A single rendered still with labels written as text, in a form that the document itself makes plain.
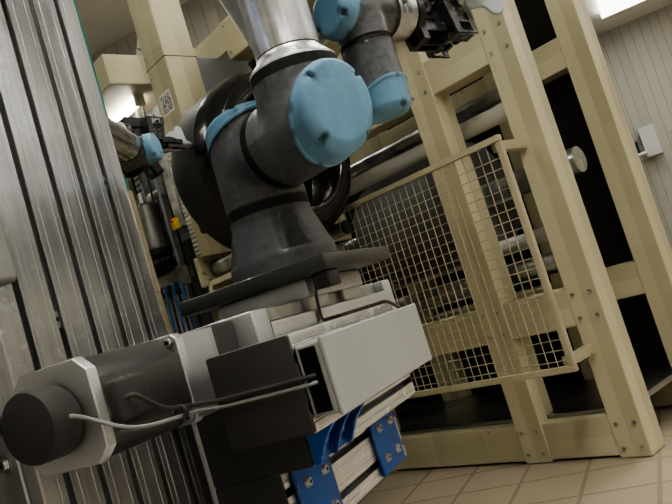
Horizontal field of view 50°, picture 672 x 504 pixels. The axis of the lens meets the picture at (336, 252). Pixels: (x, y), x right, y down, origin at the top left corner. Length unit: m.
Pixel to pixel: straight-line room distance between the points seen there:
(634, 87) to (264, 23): 11.51
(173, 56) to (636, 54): 10.36
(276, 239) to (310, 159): 0.12
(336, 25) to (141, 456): 0.60
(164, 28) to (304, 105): 1.83
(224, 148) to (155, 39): 1.67
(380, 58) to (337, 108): 0.17
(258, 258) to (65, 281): 0.24
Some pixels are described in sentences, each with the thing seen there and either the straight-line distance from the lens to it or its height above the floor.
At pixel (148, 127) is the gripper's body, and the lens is 2.05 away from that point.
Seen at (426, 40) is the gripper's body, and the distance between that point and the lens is 1.13.
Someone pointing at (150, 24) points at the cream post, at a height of 1.78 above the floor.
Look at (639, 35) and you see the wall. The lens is 12.47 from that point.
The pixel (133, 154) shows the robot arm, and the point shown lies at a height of 1.16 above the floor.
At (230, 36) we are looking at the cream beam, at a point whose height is 1.71.
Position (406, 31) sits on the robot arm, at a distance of 1.11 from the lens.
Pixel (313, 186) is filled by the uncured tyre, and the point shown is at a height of 1.10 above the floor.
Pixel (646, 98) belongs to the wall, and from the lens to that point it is 12.29.
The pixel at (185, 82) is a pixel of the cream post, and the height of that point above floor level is 1.56.
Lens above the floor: 0.64
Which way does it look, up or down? 5 degrees up
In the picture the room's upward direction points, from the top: 17 degrees counter-clockwise
